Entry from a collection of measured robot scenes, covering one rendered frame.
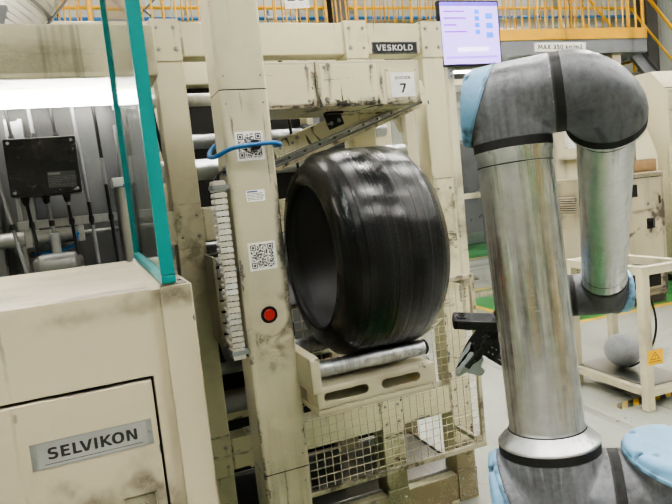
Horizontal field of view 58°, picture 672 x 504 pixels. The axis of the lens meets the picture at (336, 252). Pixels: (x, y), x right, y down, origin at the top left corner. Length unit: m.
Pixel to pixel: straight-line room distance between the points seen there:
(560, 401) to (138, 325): 0.60
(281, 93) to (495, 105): 1.12
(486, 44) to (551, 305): 4.92
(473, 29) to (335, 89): 3.78
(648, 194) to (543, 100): 5.49
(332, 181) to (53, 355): 0.93
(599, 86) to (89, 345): 0.77
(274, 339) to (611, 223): 0.91
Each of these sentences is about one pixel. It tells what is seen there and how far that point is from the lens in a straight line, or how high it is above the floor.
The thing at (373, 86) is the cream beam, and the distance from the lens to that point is 2.06.
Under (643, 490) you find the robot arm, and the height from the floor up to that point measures 0.92.
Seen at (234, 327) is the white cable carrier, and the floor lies 1.04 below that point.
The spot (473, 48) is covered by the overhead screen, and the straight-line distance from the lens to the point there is 5.67.
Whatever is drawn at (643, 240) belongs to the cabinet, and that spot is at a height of 0.62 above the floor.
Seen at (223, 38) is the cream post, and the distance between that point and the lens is 1.65.
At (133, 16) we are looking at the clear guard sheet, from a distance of 0.88.
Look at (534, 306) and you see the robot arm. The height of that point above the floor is 1.18.
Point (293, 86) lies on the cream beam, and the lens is 1.96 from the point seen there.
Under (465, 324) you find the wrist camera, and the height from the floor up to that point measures 1.01.
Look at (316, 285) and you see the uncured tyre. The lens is 2.03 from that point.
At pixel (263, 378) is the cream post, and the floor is 0.89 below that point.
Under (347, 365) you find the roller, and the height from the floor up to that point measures 0.90.
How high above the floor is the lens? 1.37
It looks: 6 degrees down
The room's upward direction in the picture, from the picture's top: 6 degrees counter-clockwise
